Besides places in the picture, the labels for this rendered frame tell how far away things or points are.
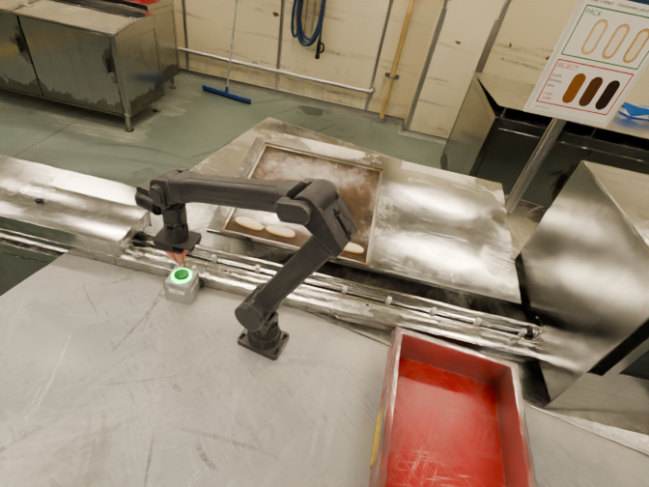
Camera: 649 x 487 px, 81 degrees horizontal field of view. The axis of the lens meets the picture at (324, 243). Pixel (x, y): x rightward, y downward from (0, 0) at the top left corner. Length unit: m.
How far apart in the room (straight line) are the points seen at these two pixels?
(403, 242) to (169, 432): 0.89
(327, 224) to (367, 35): 4.03
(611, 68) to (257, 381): 1.56
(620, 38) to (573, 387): 1.16
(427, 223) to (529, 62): 3.57
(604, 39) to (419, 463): 1.45
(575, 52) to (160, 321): 1.60
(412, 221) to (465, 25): 3.10
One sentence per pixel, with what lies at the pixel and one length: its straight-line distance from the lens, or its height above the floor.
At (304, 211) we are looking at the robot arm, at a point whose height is 1.33.
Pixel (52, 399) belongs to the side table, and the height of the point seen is 0.82.
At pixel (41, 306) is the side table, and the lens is 1.26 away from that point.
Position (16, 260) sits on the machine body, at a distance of 1.56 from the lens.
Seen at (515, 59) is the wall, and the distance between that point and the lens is 4.79.
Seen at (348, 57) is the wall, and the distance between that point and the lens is 4.66.
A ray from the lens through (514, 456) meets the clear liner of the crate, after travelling 1.05.
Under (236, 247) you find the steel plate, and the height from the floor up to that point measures 0.82.
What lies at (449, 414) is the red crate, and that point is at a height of 0.82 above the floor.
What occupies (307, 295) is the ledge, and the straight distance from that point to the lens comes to 1.14.
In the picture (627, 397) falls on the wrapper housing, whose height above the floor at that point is 0.95.
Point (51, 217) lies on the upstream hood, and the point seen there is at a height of 0.92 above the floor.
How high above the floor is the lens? 1.71
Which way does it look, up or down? 40 degrees down
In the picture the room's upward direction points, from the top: 12 degrees clockwise
